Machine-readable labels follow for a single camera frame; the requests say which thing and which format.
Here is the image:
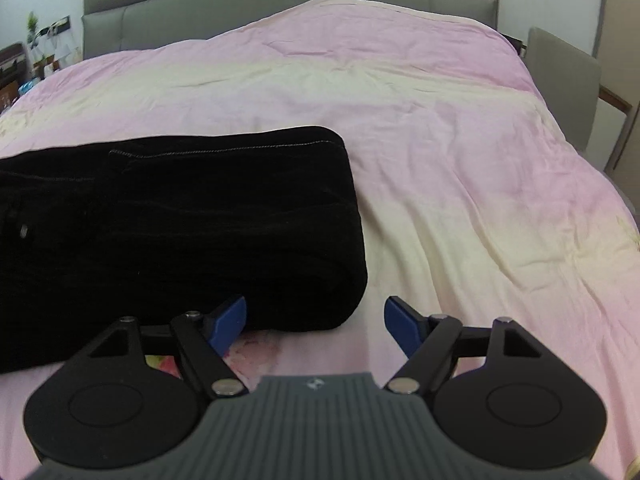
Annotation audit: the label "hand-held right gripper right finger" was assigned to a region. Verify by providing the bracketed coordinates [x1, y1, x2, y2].
[384, 296, 543, 395]

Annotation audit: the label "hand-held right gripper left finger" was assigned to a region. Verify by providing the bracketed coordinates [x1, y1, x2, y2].
[90, 296, 248, 399]

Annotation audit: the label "black pants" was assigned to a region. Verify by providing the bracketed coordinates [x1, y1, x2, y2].
[0, 125, 369, 375]

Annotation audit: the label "pink floral blanket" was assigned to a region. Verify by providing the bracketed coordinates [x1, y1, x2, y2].
[0, 0, 640, 480]

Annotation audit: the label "grey chair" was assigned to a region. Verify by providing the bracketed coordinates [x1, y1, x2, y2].
[525, 26, 602, 156]

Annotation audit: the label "white wood-topped nightstand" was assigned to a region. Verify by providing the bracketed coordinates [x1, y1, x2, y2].
[599, 84, 635, 173]

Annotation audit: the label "small black bedside item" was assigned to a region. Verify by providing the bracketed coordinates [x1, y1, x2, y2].
[500, 34, 528, 57]

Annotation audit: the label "white table lamp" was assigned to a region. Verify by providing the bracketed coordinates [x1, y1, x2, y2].
[47, 40, 81, 68]

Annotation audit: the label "grey upholstered headboard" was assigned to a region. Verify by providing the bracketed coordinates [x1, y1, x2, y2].
[81, 0, 502, 60]

